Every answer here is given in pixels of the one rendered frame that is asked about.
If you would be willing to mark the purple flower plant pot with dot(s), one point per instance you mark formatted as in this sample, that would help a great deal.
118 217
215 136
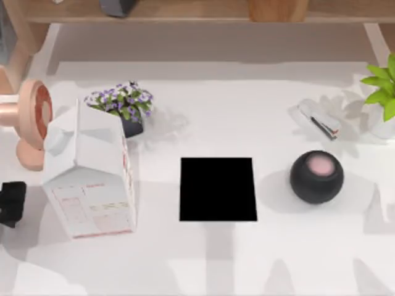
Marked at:
129 105

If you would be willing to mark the black round speaker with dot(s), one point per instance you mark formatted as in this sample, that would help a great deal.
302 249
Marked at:
314 182

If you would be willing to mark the flat black square mat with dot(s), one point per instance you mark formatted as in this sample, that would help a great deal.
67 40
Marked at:
217 189

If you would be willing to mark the pink desk fan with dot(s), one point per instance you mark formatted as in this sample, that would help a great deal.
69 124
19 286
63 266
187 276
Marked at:
32 123

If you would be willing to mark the white stapler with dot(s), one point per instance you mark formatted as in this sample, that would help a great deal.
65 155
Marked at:
321 121

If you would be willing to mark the white milk carton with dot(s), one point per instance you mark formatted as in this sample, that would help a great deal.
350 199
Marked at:
89 185

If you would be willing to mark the dark grey object on shelf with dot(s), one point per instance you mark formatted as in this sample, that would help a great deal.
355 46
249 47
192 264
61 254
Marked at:
118 6

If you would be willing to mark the green leafy plant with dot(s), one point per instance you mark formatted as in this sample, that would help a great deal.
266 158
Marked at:
382 89

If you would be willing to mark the wooden shelf unit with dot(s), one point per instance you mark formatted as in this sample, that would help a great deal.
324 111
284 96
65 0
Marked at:
185 12

